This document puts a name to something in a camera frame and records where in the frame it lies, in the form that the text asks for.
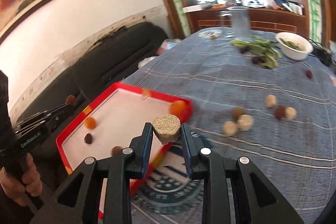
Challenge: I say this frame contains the beige round cake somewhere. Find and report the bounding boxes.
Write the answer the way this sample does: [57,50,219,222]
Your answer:
[151,114,181,144]

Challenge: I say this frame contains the large orange mandarin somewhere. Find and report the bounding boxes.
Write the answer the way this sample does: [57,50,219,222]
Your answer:
[169,100,187,118]

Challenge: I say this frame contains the red shallow box tray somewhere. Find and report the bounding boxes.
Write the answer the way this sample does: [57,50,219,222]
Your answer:
[55,82,194,219]

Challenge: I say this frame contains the small orange kumquat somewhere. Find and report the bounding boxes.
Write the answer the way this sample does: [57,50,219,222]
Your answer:
[84,117,97,130]

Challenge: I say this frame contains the wrinkled dark red date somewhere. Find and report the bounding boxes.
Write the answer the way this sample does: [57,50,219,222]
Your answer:
[84,133,93,144]

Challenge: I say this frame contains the brown round longan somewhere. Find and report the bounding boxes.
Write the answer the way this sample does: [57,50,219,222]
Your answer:
[110,145,123,156]

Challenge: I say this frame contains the glossy red jujube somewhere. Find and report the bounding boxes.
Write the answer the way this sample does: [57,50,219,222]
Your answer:
[66,95,76,106]

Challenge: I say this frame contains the person's left hand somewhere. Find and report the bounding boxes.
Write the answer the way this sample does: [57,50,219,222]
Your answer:
[1,153,43,207]

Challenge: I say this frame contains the round emblem mat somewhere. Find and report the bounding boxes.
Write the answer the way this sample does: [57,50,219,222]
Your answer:
[133,141,203,215]

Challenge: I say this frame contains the black sofa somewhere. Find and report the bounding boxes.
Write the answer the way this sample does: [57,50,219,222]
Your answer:
[10,21,168,124]

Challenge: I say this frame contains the blue plaid tablecloth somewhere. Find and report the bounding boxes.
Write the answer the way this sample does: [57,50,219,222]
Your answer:
[124,28,335,223]

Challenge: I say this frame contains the beige cake left of jujube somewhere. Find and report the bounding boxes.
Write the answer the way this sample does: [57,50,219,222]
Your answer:
[265,94,277,108]

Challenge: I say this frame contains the beige cake of jujube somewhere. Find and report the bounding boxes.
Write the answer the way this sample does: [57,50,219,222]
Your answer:
[285,107,297,121]
[265,94,277,108]

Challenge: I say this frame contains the red jujube between cakes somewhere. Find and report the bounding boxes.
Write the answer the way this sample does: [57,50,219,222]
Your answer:
[274,106,286,120]

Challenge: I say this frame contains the beige cake right of jujube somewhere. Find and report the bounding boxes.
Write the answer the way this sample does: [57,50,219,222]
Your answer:
[285,107,297,121]

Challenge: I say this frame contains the green leafy vegetables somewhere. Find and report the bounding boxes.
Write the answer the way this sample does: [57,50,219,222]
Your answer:
[231,37,282,69]

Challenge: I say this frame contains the glass beer mug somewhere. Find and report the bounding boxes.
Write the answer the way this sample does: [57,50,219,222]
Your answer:
[219,6,251,42]

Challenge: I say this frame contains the lone red jujube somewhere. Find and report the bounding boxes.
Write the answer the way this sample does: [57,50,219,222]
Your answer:
[305,70,313,79]

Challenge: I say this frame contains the white bowl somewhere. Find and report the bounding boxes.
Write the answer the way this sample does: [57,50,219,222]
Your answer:
[275,32,313,61]

